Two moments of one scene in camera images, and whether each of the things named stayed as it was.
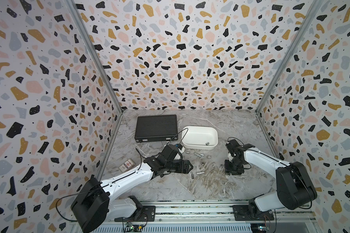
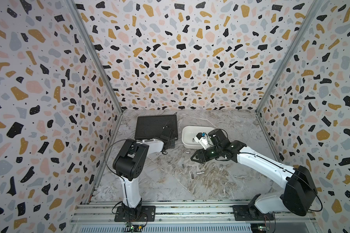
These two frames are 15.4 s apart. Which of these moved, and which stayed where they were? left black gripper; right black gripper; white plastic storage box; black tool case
Moved: left black gripper; right black gripper
Stayed: black tool case; white plastic storage box
